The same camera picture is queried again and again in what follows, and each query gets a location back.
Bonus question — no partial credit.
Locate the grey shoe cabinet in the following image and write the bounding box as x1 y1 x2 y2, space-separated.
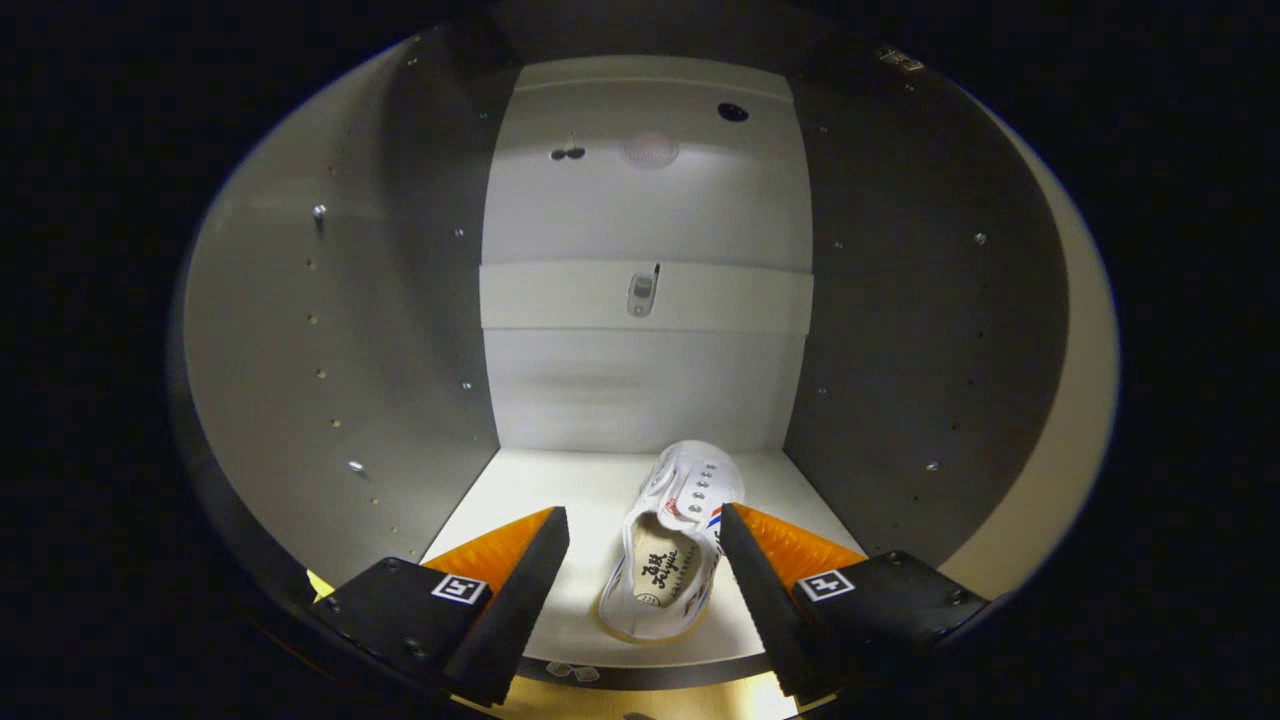
175 20 1076 693

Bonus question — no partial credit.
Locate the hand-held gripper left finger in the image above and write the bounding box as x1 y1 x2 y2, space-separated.
312 506 571 707

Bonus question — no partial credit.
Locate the white canvas shoe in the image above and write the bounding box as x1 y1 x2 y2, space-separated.
598 440 746 643

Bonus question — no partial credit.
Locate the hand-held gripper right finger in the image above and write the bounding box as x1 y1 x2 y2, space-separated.
718 503 991 699

